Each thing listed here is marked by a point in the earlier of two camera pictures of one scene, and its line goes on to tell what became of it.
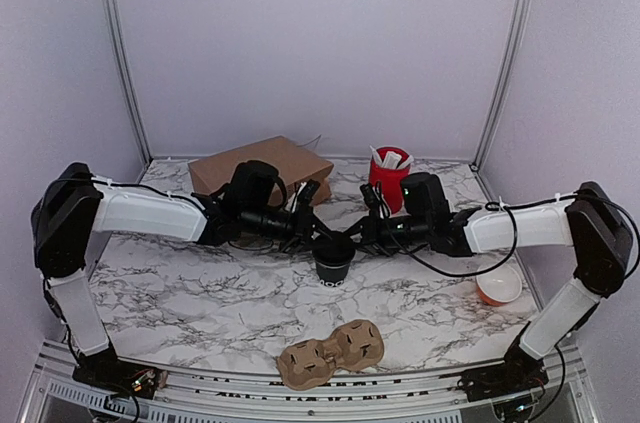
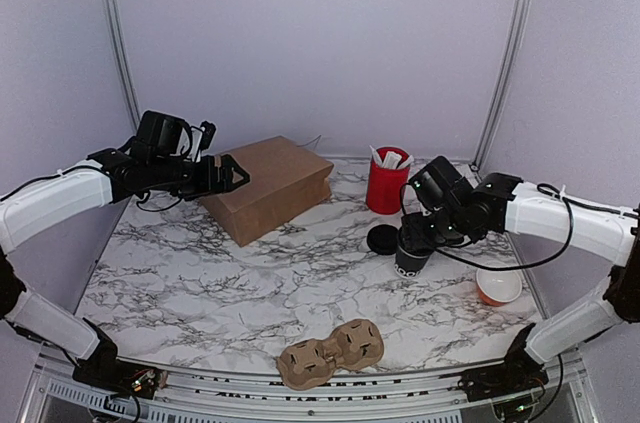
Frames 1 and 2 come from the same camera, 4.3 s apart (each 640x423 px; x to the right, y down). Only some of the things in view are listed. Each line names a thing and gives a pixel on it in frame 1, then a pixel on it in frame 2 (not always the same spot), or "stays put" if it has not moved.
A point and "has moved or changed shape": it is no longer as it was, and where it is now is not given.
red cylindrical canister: [387, 166] stays put
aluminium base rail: [60, 393] stays put
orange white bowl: [499, 285] stays put
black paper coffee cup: [332, 277] -> [407, 265]
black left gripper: [300, 229] -> [209, 186]
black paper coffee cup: [333, 249] has moved or changed shape
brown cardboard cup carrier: [308, 364] stays put
